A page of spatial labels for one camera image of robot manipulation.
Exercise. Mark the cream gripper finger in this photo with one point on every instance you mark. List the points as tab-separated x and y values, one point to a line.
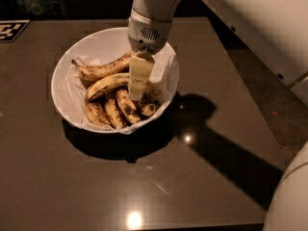
140	69

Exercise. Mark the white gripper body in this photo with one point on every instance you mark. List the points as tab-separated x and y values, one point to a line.
148	37

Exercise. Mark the yellow curved front banana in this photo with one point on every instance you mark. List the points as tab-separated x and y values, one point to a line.
106	84

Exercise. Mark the white robot base shell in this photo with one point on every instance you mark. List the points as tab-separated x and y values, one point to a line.
288	210

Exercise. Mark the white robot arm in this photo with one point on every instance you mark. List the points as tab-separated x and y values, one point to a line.
274	30

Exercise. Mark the right lower brown banana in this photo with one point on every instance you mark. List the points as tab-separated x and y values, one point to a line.
147	106

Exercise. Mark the brown banana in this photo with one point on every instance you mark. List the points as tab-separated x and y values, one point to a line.
127	106
113	111
147	106
96	114

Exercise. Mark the top spotted banana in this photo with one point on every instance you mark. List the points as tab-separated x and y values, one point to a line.
93	73

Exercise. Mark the white bowl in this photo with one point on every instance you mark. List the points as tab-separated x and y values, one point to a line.
102	39

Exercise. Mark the left lower brown banana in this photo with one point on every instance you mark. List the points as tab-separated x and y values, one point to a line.
96	114

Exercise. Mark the black white fiducial marker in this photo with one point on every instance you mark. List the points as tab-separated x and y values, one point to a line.
11	29

